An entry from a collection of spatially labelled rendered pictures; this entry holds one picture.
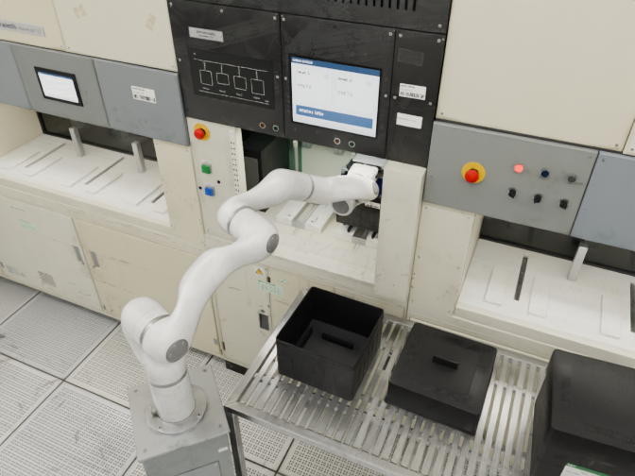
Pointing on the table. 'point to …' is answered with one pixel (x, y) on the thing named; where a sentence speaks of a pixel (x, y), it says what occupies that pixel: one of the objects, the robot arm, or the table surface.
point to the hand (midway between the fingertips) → (370, 162)
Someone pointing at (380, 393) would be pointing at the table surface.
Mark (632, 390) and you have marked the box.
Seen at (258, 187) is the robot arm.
